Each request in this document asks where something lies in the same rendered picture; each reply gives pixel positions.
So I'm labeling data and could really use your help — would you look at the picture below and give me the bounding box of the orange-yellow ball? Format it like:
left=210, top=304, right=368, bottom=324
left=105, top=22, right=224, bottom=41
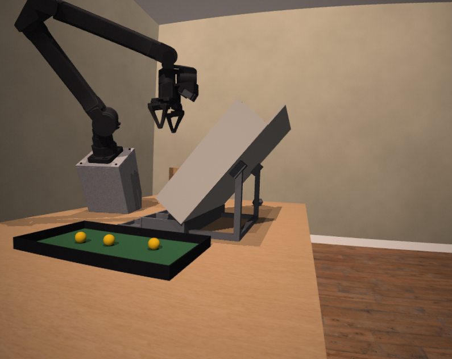
left=75, top=232, right=86, bottom=243
left=148, top=238, right=160, bottom=249
left=103, top=235, right=115, bottom=246

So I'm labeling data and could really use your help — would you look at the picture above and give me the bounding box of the green tray with black rim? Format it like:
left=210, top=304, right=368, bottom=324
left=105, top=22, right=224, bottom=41
left=13, top=220, right=211, bottom=281

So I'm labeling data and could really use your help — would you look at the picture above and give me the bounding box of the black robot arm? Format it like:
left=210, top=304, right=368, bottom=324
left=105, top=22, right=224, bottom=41
left=14, top=0, right=198, bottom=164

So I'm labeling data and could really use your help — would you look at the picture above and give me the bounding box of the grey slanted panel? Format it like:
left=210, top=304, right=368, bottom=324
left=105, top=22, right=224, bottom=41
left=118, top=98, right=291, bottom=233

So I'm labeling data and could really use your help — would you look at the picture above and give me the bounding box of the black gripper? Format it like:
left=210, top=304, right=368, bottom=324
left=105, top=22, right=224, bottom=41
left=148, top=82, right=184, bottom=133

